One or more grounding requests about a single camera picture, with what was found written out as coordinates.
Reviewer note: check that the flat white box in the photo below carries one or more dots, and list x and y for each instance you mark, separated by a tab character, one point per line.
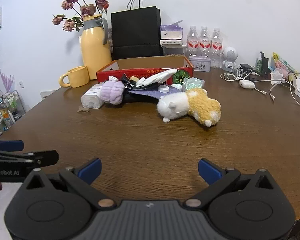
171	42

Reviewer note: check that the white earbud case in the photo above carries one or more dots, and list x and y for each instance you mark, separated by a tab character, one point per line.
247	84

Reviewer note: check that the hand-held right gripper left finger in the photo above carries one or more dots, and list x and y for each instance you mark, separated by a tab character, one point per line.
92	170

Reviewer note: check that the red cardboard box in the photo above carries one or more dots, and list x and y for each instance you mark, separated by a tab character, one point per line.
150	63

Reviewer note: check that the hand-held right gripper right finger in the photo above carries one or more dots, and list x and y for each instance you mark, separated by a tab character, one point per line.
210	172

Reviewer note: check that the crumpled clear plastic bag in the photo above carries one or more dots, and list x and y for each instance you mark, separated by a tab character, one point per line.
277	77

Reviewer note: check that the white striped packet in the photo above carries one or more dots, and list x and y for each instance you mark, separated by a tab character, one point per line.
156	77

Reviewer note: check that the purple fluffy scrunchie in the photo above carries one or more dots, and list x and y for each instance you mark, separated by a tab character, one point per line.
112	93

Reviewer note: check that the orange candy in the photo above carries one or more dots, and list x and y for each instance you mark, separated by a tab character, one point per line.
83	110

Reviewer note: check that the purple dried grass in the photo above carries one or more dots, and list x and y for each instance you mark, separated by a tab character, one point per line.
7	80

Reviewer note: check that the black paper bag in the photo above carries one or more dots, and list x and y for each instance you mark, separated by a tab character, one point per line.
136	32

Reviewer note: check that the black power adapter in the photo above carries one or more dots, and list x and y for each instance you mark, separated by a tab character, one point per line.
246	68

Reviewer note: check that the yellow thermos jug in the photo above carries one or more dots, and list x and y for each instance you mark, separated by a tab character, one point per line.
95	50

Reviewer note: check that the teal glitter packet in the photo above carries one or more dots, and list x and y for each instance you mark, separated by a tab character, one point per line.
193	83

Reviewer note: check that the metal rolling cart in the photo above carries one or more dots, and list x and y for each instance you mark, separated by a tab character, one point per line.
11	110

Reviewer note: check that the small white cap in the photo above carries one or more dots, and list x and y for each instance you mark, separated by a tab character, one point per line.
113	79

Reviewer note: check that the white robot toy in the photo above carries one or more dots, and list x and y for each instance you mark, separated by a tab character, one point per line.
230	56

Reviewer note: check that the dried pink flowers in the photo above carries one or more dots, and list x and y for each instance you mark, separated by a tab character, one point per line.
73	2

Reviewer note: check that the white tissue packet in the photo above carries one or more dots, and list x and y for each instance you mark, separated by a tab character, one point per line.
91	97

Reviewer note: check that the white round jar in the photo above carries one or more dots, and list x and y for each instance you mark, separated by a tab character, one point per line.
163	89

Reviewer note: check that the grey tin box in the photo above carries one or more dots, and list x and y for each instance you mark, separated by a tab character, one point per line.
200	64

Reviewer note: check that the clear plastic container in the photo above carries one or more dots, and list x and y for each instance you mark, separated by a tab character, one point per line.
173	51

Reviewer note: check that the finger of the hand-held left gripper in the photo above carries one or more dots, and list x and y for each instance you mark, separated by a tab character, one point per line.
11	145
46	158

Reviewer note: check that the green sanitizer bottle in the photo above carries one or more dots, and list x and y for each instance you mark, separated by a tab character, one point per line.
259	63

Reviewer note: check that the white and yellow plush toy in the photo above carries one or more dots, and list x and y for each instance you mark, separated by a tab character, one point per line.
185	105

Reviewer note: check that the black stand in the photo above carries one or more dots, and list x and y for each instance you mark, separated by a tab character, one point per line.
265	63

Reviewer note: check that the small white lid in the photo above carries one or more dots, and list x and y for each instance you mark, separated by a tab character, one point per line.
178	87

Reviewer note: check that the colourful snack packets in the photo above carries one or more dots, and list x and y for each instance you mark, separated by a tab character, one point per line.
283	65

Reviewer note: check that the purple cloth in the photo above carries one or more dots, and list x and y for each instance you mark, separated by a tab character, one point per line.
150	93

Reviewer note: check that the yellow ceramic mug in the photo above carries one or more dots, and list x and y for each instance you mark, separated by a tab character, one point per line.
78	76

